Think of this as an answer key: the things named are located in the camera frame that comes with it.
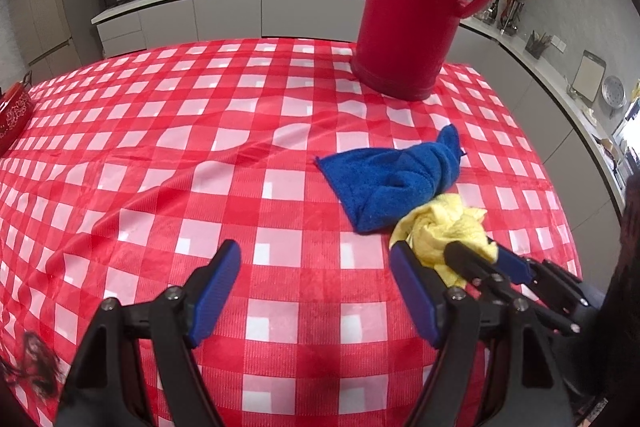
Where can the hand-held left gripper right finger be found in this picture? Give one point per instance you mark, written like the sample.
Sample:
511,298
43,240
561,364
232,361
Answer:
415,294

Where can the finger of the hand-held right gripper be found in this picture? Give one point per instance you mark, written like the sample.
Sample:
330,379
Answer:
467,262
510,264

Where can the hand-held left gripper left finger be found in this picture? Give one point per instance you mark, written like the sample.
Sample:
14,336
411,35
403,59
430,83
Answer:
215,292

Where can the yellow cloth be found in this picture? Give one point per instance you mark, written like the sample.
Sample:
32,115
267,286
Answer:
445,222

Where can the blue cloth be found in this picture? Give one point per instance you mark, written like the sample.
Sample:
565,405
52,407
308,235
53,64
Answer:
390,177

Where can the red checkered tablecloth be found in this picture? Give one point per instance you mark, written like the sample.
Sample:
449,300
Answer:
200,157

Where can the dark hair clump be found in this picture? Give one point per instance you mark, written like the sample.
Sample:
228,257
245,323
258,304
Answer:
37,357

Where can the round metal steamer tray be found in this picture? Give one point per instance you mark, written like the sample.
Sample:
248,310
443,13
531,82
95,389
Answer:
614,92

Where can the white cutting board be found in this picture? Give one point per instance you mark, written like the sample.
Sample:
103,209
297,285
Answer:
589,77

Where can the yellow rubber gloves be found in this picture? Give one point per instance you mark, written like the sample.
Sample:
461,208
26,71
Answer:
636,89

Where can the black chopstick holder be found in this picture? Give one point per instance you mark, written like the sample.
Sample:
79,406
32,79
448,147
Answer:
537,46

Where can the kitchen utensil holder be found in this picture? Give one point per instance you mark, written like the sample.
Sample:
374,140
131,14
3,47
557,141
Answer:
511,17

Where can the dark sauce bottle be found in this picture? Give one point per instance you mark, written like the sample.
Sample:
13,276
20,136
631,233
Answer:
494,12

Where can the red thermos jug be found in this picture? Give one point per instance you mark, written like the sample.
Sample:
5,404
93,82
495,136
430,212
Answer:
410,7

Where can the red patterned pot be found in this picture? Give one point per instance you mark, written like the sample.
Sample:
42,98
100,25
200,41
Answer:
12,112

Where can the grey refrigerator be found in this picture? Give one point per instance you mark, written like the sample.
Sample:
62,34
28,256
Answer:
50,2

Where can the white wall outlet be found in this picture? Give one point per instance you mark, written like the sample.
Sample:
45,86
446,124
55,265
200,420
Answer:
560,46

